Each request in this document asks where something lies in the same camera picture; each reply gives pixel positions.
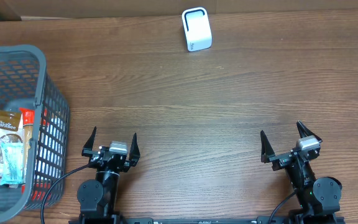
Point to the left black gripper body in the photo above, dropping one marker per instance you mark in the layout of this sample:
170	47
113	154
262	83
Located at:
105	155

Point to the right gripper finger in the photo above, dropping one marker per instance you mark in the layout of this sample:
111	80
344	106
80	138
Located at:
305	132
266	151

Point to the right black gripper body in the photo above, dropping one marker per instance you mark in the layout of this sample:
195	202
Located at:
289	157

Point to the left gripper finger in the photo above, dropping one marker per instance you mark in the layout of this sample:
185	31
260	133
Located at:
134	154
89	143

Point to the orange pasta packet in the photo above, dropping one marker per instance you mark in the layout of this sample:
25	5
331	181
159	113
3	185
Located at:
28	121

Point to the teal snack packet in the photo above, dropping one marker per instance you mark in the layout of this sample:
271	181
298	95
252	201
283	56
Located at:
13	163

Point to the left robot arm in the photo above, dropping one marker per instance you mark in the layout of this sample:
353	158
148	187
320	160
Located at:
97	197

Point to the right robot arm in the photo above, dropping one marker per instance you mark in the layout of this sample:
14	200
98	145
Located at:
318	197

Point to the white barcode scanner stand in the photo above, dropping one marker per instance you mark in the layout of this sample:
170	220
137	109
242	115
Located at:
197	29

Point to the grey plastic shopping basket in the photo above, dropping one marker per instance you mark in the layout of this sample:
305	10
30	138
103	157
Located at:
25	83

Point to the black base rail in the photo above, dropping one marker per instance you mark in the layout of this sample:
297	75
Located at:
258	220

